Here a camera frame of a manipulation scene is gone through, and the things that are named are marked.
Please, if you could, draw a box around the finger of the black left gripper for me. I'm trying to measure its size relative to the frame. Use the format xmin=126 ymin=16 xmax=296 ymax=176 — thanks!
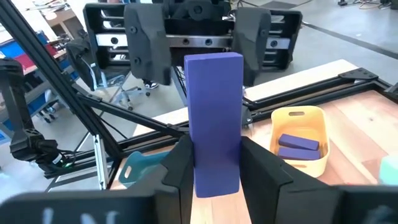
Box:
xmin=123 ymin=2 xmax=172 ymax=86
xmin=231 ymin=7 xmax=272 ymax=87

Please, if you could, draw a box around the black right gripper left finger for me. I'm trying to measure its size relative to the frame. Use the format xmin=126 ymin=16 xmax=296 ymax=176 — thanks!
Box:
xmin=133 ymin=134 xmax=196 ymax=224

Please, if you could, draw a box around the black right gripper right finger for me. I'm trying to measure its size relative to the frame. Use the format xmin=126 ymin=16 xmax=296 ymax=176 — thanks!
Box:
xmin=240 ymin=136 xmax=295 ymax=224

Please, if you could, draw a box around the purple rectangular block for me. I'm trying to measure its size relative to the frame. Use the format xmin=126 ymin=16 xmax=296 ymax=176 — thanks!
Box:
xmin=277 ymin=133 xmax=320 ymax=151
xmin=277 ymin=146 xmax=322 ymax=161
xmin=183 ymin=52 xmax=244 ymax=198

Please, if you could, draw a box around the teal foam cube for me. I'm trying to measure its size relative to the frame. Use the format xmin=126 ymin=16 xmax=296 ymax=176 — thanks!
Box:
xmin=378 ymin=155 xmax=398 ymax=186

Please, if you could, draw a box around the blue plastic bin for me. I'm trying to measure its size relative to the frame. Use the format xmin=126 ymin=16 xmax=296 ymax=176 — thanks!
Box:
xmin=118 ymin=150 xmax=177 ymax=189

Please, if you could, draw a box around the office chair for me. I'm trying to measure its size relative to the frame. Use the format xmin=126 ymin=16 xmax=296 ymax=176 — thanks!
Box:
xmin=93 ymin=67 xmax=152 ymax=112

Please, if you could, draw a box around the black monitor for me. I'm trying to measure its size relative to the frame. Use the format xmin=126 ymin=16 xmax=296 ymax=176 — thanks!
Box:
xmin=66 ymin=37 xmax=96 ymax=91

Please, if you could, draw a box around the yellow plastic bin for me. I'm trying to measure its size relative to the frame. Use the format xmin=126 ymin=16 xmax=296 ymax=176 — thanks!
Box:
xmin=269 ymin=105 xmax=331 ymax=179

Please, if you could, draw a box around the blue storage shelving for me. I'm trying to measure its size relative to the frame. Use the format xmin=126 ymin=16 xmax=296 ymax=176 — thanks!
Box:
xmin=0 ymin=30 xmax=68 ymax=131

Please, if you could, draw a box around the silver metal frame bracket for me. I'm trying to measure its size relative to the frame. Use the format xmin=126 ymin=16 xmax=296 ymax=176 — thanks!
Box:
xmin=93 ymin=133 xmax=110 ymax=190

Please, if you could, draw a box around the black aluminium table frame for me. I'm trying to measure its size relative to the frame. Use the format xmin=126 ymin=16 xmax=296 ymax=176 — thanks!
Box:
xmin=0 ymin=0 xmax=398 ymax=190

